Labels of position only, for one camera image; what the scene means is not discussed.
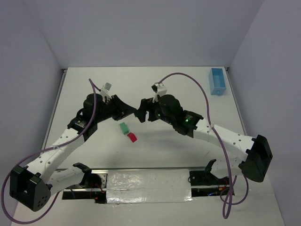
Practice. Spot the blue plastic box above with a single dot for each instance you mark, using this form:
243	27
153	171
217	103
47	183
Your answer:
216	81

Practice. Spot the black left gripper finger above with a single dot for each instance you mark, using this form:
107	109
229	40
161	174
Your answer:
125	113
120	105

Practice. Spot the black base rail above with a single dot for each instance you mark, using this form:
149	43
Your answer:
202	184

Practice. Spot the light green long block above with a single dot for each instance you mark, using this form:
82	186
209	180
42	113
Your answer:
124	128

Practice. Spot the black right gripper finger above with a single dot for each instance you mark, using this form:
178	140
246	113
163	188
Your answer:
146	105
141	115

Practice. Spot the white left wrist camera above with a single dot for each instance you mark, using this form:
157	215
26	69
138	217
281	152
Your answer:
105	91

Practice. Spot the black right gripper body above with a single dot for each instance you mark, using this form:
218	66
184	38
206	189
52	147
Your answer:
150	110

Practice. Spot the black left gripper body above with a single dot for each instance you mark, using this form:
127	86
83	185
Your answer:
115	107

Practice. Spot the red wood block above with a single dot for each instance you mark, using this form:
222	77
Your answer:
132	137

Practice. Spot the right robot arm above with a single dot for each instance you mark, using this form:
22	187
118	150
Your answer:
252	155

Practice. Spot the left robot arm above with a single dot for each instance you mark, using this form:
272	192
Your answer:
34	184

